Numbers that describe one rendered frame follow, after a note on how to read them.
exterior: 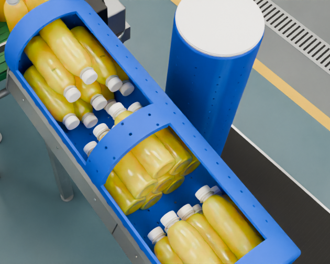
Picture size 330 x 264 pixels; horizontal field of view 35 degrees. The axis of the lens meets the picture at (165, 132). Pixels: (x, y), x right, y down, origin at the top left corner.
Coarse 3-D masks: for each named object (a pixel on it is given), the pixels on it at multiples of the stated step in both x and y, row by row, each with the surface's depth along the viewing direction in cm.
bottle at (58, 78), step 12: (36, 36) 143; (24, 48) 143; (36, 48) 141; (48, 48) 141; (36, 60) 140; (48, 60) 139; (48, 72) 138; (60, 72) 137; (48, 84) 139; (60, 84) 137; (72, 84) 138
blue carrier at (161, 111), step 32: (64, 0) 139; (32, 32) 134; (96, 32) 135; (32, 64) 152; (128, 64) 132; (32, 96) 138; (128, 96) 152; (160, 96) 129; (64, 128) 145; (128, 128) 121; (160, 128) 122; (192, 128) 127; (96, 160) 124; (192, 192) 141; (224, 192) 136; (128, 224) 122; (160, 224) 138; (256, 224) 113; (256, 256) 108; (288, 256) 111
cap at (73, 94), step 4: (72, 88) 137; (68, 92) 137; (72, 92) 137; (76, 92) 137; (68, 96) 137; (72, 96) 137; (76, 96) 138; (68, 100) 137; (72, 100) 139; (76, 100) 140
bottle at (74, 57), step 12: (48, 24) 138; (60, 24) 139; (48, 36) 138; (60, 36) 137; (72, 36) 138; (60, 48) 136; (72, 48) 135; (84, 48) 138; (60, 60) 137; (72, 60) 134; (84, 60) 135; (72, 72) 136
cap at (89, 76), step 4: (84, 72) 134; (88, 72) 134; (92, 72) 134; (84, 76) 134; (88, 76) 134; (92, 76) 135; (96, 76) 136; (84, 80) 134; (88, 80) 135; (92, 80) 136
